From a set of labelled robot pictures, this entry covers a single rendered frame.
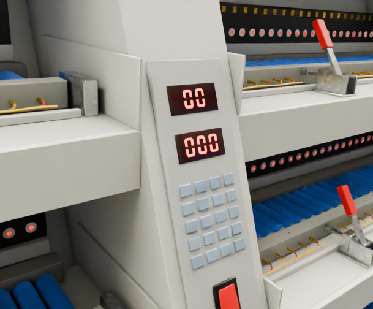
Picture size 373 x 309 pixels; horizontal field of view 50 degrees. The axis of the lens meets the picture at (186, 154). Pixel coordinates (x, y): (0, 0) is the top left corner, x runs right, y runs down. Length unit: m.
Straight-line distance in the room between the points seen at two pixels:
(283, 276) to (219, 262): 0.14
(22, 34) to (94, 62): 0.16
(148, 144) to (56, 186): 0.07
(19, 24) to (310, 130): 0.33
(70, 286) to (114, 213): 0.11
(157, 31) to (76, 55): 0.09
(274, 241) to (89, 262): 0.20
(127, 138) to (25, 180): 0.07
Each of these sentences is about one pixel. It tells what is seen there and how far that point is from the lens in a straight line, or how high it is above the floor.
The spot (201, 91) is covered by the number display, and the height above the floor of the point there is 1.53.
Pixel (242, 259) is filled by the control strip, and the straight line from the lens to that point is 0.34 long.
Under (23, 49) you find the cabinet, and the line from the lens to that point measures 0.48.
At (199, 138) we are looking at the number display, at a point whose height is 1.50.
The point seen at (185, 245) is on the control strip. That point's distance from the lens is 0.30.
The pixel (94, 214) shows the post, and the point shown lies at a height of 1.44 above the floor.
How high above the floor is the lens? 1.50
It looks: 3 degrees down
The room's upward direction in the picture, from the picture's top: 9 degrees counter-clockwise
